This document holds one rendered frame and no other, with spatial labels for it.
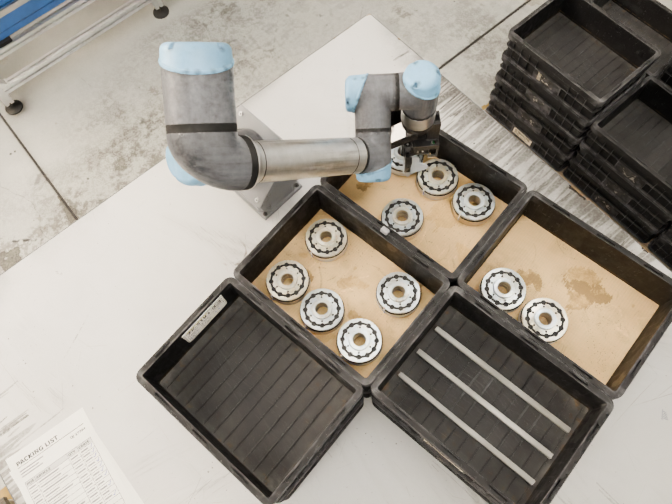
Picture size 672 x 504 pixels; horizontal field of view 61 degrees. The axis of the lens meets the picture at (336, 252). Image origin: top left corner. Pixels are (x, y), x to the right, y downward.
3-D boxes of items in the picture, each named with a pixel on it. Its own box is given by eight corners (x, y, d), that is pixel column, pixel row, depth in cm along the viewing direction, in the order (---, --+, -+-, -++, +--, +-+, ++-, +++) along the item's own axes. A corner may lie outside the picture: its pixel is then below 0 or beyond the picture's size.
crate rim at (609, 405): (367, 390, 120) (367, 389, 117) (452, 285, 127) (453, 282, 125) (530, 528, 108) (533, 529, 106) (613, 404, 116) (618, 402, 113)
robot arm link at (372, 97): (345, 129, 116) (400, 127, 115) (344, 72, 114) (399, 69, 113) (346, 129, 124) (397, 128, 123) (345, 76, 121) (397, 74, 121)
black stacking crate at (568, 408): (368, 396, 129) (368, 389, 118) (447, 299, 136) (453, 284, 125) (518, 523, 117) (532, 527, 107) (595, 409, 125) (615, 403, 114)
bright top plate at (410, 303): (367, 296, 132) (367, 295, 132) (394, 264, 135) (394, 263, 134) (402, 322, 130) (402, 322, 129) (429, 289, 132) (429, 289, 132)
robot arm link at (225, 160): (191, 204, 89) (406, 180, 120) (185, 132, 87) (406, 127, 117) (160, 199, 98) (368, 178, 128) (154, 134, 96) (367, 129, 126)
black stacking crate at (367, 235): (242, 289, 140) (231, 274, 129) (320, 204, 147) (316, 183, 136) (367, 395, 129) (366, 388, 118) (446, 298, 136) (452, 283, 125)
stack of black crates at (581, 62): (482, 111, 232) (506, 31, 191) (534, 70, 238) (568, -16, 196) (557, 175, 220) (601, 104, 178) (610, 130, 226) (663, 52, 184)
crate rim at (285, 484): (136, 378, 124) (132, 376, 121) (231, 277, 131) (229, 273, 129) (270, 509, 112) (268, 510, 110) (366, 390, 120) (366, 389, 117)
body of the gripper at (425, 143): (436, 159, 136) (442, 131, 125) (400, 162, 136) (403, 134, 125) (432, 132, 139) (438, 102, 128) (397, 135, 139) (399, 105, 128)
